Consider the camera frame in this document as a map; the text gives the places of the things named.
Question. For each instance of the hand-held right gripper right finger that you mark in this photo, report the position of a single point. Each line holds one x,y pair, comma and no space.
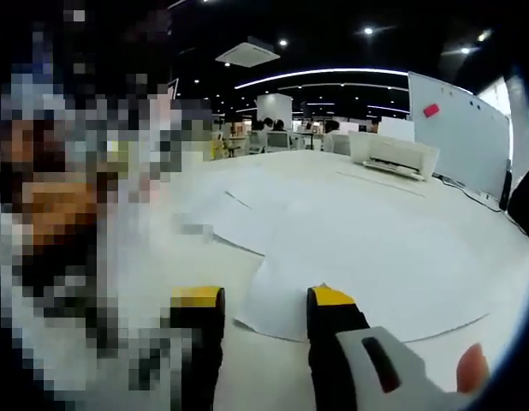
333,342

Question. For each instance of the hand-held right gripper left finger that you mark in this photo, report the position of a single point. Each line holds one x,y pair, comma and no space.
204,342

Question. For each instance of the white printing papers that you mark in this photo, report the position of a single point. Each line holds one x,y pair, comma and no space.
333,257

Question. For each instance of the person's right hand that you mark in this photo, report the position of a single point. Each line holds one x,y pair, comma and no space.
473,368

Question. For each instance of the white table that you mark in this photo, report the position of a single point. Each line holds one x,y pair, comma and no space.
461,265

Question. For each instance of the white printer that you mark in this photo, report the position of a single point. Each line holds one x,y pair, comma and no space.
397,156

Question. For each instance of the white office chair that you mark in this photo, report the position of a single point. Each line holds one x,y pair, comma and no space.
278,141

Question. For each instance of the white whiteboard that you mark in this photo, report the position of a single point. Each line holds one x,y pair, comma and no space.
461,145

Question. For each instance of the black backpack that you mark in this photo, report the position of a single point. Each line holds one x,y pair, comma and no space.
525,201

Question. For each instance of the red whiteboard eraser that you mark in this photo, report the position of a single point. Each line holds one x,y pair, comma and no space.
431,110

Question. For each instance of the curved ceiling light strip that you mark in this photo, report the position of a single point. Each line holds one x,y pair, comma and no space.
324,73

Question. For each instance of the ceiling air vent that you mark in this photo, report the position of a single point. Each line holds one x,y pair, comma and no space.
247,52

